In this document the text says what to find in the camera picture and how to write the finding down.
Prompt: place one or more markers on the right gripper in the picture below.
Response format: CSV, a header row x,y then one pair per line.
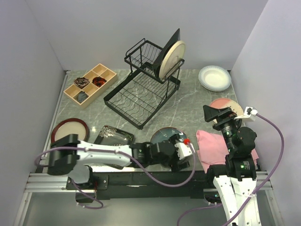
x,y
222,115

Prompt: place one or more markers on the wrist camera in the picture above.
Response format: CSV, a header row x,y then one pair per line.
x,y
183,149
249,115

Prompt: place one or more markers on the brown beaded bundle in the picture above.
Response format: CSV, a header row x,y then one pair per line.
x,y
81,82

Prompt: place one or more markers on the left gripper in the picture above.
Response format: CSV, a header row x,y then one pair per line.
x,y
176,165

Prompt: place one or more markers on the round red rimmed plate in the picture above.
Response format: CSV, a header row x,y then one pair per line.
x,y
70,126

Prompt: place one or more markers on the grey cloth piece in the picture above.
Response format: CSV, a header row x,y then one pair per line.
x,y
82,96

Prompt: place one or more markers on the cream round plate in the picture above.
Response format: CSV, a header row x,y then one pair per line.
x,y
214,77

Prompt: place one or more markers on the pink cloth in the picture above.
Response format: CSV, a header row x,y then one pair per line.
x,y
212,149

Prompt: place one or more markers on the wooden compartment tray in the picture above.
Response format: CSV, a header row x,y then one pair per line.
x,y
100,77

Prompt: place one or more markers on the white fluted plate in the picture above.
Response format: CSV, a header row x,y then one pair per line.
x,y
214,90

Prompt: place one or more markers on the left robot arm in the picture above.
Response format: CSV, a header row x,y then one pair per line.
x,y
73,157

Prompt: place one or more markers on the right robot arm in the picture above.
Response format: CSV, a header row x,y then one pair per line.
x,y
236,179

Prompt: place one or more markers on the black square floral plate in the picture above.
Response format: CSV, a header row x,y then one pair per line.
x,y
113,136

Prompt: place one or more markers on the black base bar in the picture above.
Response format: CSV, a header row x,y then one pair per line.
x,y
111,185

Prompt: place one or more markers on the pink and cream plate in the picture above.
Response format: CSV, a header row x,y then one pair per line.
x,y
226,102

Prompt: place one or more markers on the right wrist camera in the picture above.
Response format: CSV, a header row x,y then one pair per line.
x,y
249,115

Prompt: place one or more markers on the black wire dish rack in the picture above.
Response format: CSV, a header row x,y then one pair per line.
x,y
140,95

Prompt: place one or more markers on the beige front plate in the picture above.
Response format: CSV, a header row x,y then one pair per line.
x,y
172,58

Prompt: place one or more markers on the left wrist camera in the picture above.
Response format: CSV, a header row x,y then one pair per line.
x,y
183,149

